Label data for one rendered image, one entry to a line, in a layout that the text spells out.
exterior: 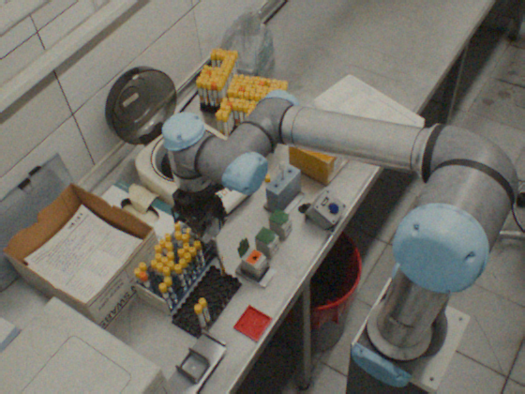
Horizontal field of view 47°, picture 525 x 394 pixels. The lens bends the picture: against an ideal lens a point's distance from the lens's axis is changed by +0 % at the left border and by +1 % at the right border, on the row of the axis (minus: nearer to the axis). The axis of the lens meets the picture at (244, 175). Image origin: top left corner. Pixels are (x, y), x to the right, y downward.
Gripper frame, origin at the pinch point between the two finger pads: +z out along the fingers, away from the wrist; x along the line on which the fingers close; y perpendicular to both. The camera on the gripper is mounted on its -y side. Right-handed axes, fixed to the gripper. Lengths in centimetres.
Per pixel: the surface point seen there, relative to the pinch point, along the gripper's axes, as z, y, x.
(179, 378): 18.1, 26.7, 6.9
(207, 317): 17.9, 11.9, 4.0
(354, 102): 21, -71, 1
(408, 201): 110, -111, 12
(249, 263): 14.4, -3.7, 6.0
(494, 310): 110, -79, 61
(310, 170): 18.7, -39.2, 2.8
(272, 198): 15.1, -23.4, 0.2
